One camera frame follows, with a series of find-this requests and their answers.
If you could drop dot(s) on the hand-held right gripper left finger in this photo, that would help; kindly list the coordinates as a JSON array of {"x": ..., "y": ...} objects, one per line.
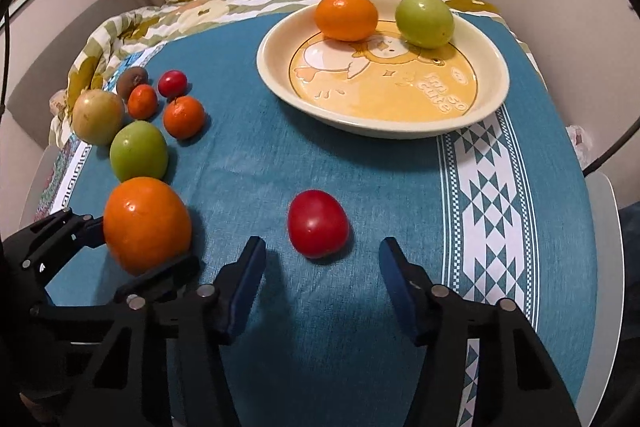
[{"x": 246, "y": 287}]

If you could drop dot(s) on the grey upholstered headboard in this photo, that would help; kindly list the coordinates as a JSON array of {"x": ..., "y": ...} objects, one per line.
[{"x": 30, "y": 97}]

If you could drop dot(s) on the cream plate with yellow cartoon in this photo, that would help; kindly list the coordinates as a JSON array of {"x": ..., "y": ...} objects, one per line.
[{"x": 400, "y": 107}]

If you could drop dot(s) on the small red cherry tomato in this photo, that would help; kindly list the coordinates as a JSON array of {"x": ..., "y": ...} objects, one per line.
[{"x": 172, "y": 83}]

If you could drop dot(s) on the large orange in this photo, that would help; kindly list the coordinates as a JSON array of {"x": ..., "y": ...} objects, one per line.
[
  {"x": 345, "y": 17},
  {"x": 145, "y": 222}
]

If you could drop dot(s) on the pale red apple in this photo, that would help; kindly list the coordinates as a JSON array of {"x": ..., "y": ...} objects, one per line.
[{"x": 97, "y": 117}]

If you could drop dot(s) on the clear plastic bag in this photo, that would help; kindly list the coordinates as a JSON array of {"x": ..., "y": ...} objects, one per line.
[
  {"x": 580, "y": 144},
  {"x": 60, "y": 104}
]

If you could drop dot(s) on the small mandarin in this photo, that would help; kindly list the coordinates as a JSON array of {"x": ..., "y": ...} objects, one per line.
[{"x": 142, "y": 102}]

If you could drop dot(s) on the floral striped blanket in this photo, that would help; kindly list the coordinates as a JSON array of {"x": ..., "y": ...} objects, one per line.
[{"x": 235, "y": 2}]

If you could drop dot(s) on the teal patterned tablecloth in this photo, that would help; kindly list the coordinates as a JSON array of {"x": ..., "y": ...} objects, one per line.
[{"x": 250, "y": 157}]

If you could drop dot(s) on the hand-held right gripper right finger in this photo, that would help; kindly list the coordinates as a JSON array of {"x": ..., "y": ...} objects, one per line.
[{"x": 400, "y": 294}]

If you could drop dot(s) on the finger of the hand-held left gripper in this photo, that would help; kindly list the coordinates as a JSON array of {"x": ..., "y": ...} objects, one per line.
[
  {"x": 90, "y": 232},
  {"x": 165, "y": 274}
]

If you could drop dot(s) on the brown kiwi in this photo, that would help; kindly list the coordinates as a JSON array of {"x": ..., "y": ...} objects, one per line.
[{"x": 130, "y": 78}]

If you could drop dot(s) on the green apple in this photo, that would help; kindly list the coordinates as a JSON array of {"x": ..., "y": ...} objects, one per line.
[
  {"x": 425, "y": 19},
  {"x": 139, "y": 152}
]

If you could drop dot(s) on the rough-skinned mandarin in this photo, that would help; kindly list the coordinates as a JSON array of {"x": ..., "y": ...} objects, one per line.
[{"x": 184, "y": 117}]

